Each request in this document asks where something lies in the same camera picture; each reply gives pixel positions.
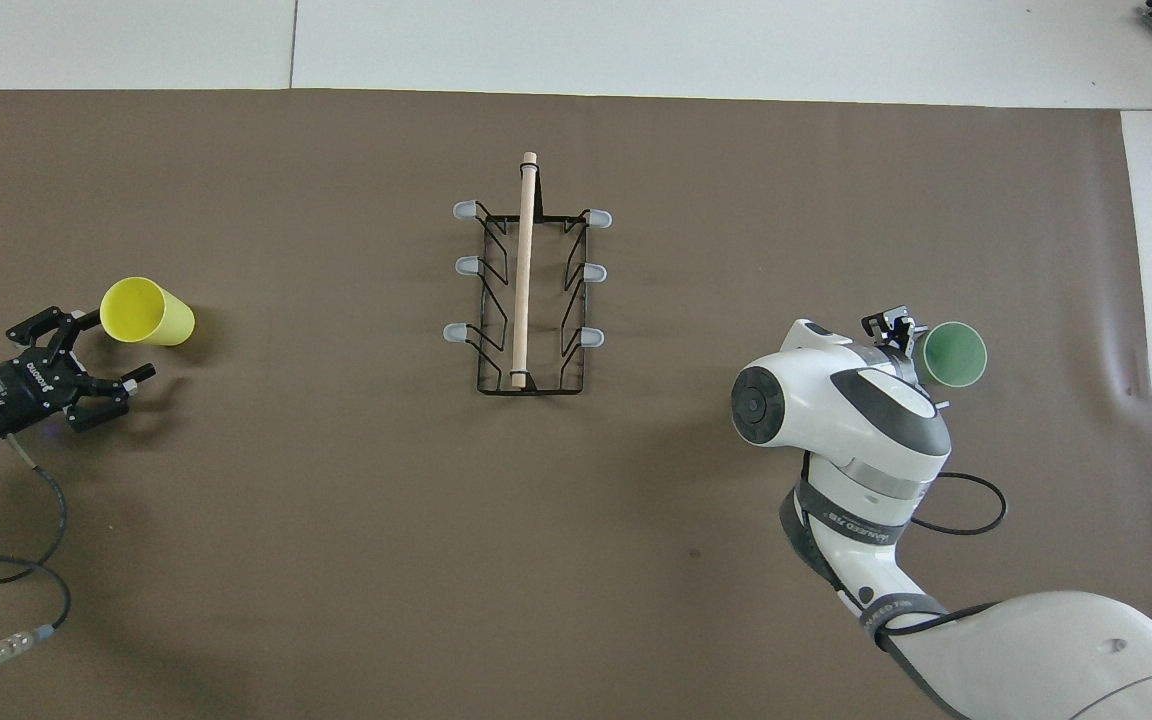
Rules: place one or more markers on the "pale green plastic cup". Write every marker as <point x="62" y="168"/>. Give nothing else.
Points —
<point x="956" y="355"/>

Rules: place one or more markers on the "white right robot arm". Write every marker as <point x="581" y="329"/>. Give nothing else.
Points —
<point x="866" y="420"/>

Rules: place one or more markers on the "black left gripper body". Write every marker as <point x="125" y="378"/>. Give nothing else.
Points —
<point x="21" y="390"/>

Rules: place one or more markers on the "brown table mat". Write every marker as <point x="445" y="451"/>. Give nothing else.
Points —
<point x="336" y="550"/>

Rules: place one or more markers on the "yellow plastic cup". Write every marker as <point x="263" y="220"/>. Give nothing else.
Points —
<point x="141" y="312"/>

